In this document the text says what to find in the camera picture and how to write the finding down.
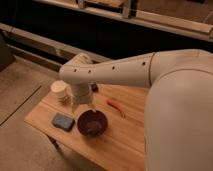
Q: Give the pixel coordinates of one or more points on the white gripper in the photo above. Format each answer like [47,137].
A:
[82,94]

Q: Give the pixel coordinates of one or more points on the red chili pepper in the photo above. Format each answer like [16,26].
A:
[115,105]

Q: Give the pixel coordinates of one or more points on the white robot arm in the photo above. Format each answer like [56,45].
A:
[178,115]

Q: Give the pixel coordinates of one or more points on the dark maroon bowl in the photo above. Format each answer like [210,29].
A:
[92,124]

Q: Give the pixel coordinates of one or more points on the blue sponge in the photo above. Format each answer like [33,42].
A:
[63,122]

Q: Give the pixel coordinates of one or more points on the wooden table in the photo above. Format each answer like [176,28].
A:
[121,147]

